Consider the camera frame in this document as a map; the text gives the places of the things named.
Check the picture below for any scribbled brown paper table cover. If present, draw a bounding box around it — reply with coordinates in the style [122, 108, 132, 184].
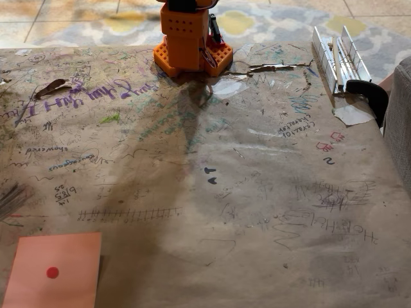
[0, 41, 411, 308]

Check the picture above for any clear tape patch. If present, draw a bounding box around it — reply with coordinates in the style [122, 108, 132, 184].
[211, 78, 249, 99]
[331, 104, 376, 126]

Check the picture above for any patterned grey yellow rug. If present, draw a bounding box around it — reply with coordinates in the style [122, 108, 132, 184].
[31, 0, 411, 70]

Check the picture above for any dry brown leaf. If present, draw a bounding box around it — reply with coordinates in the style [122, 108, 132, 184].
[31, 78, 73, 101]

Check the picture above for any black clamp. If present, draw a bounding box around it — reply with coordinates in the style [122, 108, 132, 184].
[345, 79, 390, 129]

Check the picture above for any pink paper sheet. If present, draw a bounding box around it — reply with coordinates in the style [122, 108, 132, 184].
[1, 232, 103, 308]

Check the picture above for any grey fabric sofa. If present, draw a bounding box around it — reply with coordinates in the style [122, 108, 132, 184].
[383, 53, 411, 192]

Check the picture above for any wire loop at arm base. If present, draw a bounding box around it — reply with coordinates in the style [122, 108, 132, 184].
[199, 47, 217, 69]

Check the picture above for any aluminium channel rail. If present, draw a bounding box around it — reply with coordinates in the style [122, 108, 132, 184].
[311, 25, 373, 96]

